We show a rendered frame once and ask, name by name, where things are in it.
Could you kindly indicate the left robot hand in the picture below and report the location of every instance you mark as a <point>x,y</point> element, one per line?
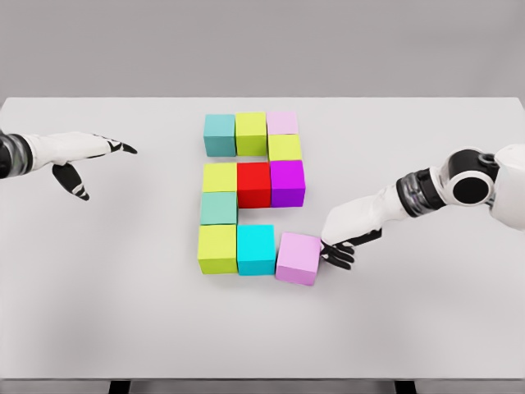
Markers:
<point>78,148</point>

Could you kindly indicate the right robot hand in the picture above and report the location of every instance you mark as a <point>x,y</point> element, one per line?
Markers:
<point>348,221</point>

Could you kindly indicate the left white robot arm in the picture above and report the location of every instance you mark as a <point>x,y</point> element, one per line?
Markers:
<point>22,152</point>

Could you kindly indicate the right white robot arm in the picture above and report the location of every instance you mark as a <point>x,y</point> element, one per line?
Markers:
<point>459,184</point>

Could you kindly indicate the purple cube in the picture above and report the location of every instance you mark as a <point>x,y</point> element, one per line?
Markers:
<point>287,182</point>

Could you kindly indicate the cyan cube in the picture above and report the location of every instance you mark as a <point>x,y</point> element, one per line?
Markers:
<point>255,249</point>

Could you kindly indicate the yellow-green cube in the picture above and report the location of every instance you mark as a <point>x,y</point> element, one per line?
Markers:
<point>285,147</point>
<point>250,131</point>
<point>219,177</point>
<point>217,248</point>

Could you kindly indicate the red cube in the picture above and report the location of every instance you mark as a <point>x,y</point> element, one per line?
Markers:
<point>253,184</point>

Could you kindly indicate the pale pink cube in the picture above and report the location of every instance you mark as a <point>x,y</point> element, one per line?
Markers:
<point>282,122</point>

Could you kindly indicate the mint green cube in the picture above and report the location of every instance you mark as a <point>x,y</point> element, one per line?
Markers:
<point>218,208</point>

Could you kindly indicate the teal cube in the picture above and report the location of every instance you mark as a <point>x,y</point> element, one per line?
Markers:
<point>220,133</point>

